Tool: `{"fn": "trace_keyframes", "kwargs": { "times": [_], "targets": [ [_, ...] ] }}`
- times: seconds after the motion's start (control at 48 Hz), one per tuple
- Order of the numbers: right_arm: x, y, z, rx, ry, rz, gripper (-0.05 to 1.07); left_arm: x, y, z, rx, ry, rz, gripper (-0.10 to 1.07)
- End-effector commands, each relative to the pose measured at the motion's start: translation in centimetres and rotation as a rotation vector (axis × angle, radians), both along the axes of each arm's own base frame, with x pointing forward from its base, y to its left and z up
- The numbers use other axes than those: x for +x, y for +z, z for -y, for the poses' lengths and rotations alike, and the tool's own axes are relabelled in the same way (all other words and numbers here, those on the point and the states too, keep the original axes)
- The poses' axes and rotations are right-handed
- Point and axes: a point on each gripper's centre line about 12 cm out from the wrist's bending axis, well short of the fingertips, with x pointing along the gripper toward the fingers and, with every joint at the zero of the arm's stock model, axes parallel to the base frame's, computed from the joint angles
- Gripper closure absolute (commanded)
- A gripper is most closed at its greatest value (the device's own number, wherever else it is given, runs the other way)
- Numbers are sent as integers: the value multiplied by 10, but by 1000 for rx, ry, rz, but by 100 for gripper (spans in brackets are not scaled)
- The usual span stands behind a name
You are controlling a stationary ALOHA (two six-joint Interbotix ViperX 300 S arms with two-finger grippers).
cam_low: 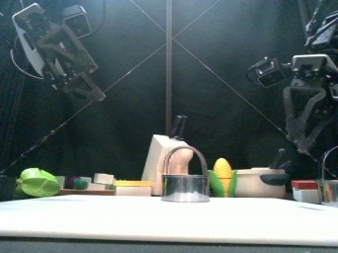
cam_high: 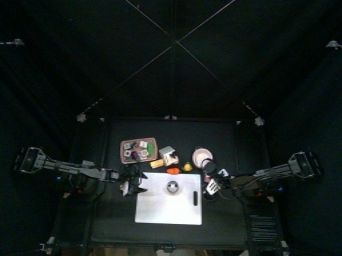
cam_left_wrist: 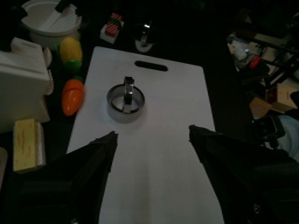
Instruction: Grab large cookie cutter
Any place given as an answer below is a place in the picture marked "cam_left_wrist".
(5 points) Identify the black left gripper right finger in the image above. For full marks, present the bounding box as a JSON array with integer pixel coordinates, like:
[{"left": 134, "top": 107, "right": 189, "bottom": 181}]
[{"left": 188, "top": 124, "right": 299, "bottom": 224}]

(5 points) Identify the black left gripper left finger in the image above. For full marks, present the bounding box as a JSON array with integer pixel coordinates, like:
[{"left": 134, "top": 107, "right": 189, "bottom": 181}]
[{"left": 14, "top": 130, "right": 118, "bottom": 224}]

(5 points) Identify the yellow sponge block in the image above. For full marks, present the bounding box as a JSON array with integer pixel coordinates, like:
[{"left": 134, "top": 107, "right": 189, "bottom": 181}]
[{"left": 11, "top": 118, "right": 46, "bottom": 175}]

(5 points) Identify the white cutting board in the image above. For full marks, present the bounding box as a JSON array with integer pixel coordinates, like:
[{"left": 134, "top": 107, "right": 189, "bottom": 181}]
[{"left": 65, "top": 45, "right": 225, "bottom": 224}]

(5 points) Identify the orange toy carrot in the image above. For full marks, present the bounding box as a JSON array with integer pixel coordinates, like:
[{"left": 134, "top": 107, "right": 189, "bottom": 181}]
[{"left": 60, "top": 75, "right": 86, "bottom": 117}]

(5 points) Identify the small metal pot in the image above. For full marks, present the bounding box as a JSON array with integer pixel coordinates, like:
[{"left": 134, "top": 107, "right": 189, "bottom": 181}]
[{"left": 105, "top": 76, "right": 145, "bottom": 123}]

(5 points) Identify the cardboard box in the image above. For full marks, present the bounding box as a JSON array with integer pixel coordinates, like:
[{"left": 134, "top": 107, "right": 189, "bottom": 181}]
[{"left": 265, "top": 82, "right": 299, "bottom": 114}]

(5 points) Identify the yellow toy corn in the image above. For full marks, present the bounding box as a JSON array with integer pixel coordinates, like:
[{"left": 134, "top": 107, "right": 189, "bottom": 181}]
[{"left": 57, "top": 36, "right": 84, "bottom": 73}]

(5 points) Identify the red striped white toy block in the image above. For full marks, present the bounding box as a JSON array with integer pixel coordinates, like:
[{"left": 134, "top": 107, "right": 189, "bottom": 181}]
[{"left": 98, "top": 12, "right": 125, "bottom": 45}]

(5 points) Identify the white toy pot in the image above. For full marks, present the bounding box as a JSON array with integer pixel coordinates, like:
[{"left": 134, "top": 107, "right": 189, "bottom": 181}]
[{"left": 19, "top": 0, "right": 84, "bottom": 51}]

